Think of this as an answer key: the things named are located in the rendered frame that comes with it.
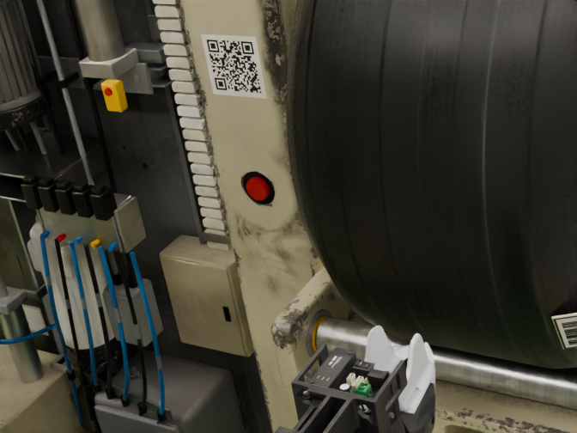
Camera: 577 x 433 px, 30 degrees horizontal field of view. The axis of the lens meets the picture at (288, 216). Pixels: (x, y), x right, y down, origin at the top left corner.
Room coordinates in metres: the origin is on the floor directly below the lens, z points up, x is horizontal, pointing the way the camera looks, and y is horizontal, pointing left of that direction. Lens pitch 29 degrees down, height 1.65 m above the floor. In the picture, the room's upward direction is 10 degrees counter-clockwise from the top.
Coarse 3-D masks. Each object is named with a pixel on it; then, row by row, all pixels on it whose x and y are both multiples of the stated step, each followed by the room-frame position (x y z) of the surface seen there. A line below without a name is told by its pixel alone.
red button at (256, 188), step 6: (252, 180) 1.16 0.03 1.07; (258, 180) 1.16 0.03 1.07; (246, 186) 1.17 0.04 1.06; (252, 186) 1.17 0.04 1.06; (258, 186) 1.16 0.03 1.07; (264, 186) 1.16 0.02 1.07; (252, 192) 1.17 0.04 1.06; (258, 192) 1.16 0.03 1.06; (264, 192) 1.16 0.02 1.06; (258, 198) 1.16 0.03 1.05; (264, 198) 1.16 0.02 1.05
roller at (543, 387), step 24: (336, 336) 1.04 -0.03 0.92; (360, 336) 1.02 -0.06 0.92; (456, 360) 0.95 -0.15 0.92; (480, 360) 0.94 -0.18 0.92; (504, 360) 0.93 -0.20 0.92; (480, 384) 0.93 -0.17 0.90; (504, 384) 0.91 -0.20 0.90; (528, 384) 0.90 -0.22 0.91; (552, 384) 0.89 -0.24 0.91; (576, 384) 0.87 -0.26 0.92; (576, 408) 0.87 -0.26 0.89
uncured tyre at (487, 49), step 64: (320, 0) 0.93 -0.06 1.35; (384, 0) 0.89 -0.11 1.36; (448, 0) 0.86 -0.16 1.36; (512, 0) 0.83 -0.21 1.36; (576, 0) 0.82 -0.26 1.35; (320, 64) 0.90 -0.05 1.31; (384, 64) 0.86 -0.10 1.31; (448, 64) 0.83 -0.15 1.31; (512, 64) 0.80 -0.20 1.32; (576, 64) 0.79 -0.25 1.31; (320, 128) 0.88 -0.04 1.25; (384, 128) 0.84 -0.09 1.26; (448, 128) 0.81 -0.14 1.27; (512, 128) 0.78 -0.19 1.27; (576, 128) 0.78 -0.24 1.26; (320, 192) 0.88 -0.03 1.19; (384, 192) 0.84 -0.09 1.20; (448, 192) 0.80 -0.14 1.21; (512, 192) 0.77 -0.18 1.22; (576, 192) 0.77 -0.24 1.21; (320, 256) 0.91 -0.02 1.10; (384, 256) 0.84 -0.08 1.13; (448, 256) 0.80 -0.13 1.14; (512, 256) 0.77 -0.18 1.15; (576, 256) 0.77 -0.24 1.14; (384, 320) 0.90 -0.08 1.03; (448, 320) 0.84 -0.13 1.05; (512, 320) 0.79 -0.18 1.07
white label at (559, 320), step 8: (560, 320) 0.78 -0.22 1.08; (568, 320) 0.77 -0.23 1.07; (576, 320) 0.77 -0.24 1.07; (560, 328) 0.78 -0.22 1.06; (568, 328) 0.78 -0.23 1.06; (576, 328) 0.78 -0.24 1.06; (560, 336) 0.79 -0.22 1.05; (568, 336) 0.79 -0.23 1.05; (576, 336) 0.78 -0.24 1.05; (568, 344) 0.79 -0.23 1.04; (576, 344) 0.79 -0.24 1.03
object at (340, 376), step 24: (312, 360) 0.67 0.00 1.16; (336, 360) 0.67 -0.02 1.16; (360, 360) 0.67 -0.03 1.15; (312, 384) 0.64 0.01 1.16; (336, 384) 0.65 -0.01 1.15; (360, 384) 0.64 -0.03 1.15; (384, 384) 0.63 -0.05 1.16; (312, 408) 0.63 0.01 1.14; (336, 408) 0.62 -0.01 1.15; (360, 408) 0.62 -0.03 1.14; (384, 408) 0.62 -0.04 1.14; (288, 432) 0.59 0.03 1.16; (312, 432) 0.60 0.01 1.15; (336, 432) 0.59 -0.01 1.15; (360, 432) 0.62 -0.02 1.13; (384, 432) 0.61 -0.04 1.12
